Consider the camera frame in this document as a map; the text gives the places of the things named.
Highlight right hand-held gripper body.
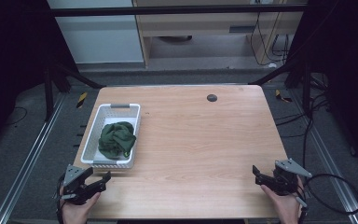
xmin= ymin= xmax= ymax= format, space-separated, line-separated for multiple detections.
xmin=271 ymin=158 xmax=313 ymax=197

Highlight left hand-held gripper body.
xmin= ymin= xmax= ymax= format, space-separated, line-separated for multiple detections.
xmin=61 ymin=163 xmax=95 ymax=206

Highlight dark green cloth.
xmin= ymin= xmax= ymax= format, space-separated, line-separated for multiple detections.
xmin=97 ymin=120 xmax=137 ymax=160

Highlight white plastic basket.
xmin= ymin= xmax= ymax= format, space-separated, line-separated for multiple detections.
xmin=80 ymin=103 xmax=142 ymax=170

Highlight person's right hand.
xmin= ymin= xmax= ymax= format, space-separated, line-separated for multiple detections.
xmin=259 ymin=175 xmax=306 ymax=224

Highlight person's left hand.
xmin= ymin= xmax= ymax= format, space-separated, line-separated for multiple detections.
xmin=59 ymin=186 xmax=103 ymax=224

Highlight yellow black floor tape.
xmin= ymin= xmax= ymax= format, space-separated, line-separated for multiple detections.
xmin=76 ymin=91 xmax=89 ymax=109
xmin=274 ymin=89 xmax=294 ymax=104

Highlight black metal stand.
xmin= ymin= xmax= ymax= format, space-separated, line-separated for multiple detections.
xmin=247 ymin=59 xmax=313 ymax=115
xmin=42 ymin=61 xmax=107 ymax=123

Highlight dark curtain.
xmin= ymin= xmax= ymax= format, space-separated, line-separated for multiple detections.
xmin=286 ymin=0 xmax=358 ymax=174
xmin=0 ymin=0 xmax=79 ymax=158

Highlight white cabinet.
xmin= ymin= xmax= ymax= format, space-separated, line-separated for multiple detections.
xmin=46 ymin=0 xmax=145 ymax=65

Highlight light wooden desk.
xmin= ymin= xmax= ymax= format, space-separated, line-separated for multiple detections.
xmin=131 ymin=0 xmax=310 ymax=68

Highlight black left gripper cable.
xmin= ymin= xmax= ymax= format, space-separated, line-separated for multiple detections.
xmin=54 ymin=173 xmax=67 ymax=224

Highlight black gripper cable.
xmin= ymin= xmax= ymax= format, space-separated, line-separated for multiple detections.
xmin=54 ymin=173 xmax=67 ymax=224
xmin=296 ymin=173 xmax=358 ymax=224

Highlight aluminium floor rail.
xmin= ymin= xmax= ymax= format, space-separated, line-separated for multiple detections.
xmin=0 ymin=92 xmax=67 ymax=224
xmin=288 ymin=89 xmax=358 ymax=224

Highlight black floor cables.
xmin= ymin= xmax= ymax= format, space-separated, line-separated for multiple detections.
xmin=274 ymin=73 xmax=333 ymax=171

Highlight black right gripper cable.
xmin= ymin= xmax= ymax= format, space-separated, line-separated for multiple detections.
xmin=296 ymin=173 xmax=358 ymax=224

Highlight thin black floor cable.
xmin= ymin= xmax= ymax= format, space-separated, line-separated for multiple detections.
xmin=5 ymin=105 xmax=29 ymax=127

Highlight black hanging desk cables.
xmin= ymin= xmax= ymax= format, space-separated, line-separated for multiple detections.
xmin=249 ymin=11 xmax=291 ymax=68

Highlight black horizontal frame bar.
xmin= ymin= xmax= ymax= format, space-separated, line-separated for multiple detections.
xmin=48 ymin=3 xmax=310 ymax=18

